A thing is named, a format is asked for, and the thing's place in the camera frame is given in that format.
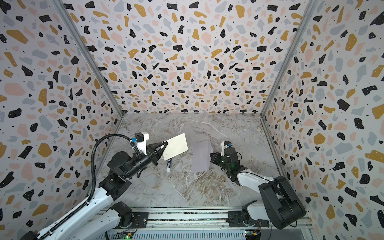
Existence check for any pale lilac envelope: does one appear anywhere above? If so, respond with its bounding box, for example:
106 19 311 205
191 140 214 173

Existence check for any beige decorated letter paper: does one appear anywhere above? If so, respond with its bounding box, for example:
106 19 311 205
162 133 189 161

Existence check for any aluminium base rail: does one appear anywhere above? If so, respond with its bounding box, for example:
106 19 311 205
56 206 319 240

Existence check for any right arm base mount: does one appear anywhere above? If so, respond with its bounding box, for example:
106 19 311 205
226 201 270 228

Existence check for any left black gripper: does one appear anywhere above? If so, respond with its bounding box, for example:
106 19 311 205
124 140 167 180

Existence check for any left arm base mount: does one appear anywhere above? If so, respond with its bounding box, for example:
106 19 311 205
103 202 149 229

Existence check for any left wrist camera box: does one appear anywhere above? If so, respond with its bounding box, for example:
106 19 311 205
131 132 149 156

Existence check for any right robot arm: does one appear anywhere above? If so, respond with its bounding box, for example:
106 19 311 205
210 143 306 230

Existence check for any blue white glue stick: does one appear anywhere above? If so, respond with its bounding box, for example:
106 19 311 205
166 159 172 173

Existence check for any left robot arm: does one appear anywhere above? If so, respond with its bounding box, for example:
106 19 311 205
22 138 168 240

